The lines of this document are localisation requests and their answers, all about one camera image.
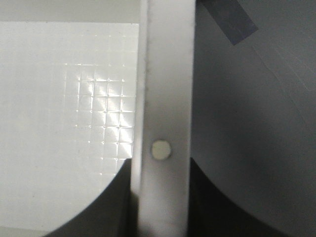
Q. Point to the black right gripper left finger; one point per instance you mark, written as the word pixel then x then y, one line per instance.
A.
pixel 112 214

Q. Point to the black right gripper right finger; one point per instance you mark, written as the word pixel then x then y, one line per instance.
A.
pixel 212 214

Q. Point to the white plastic tote bin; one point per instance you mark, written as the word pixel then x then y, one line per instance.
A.
pixel 85 85

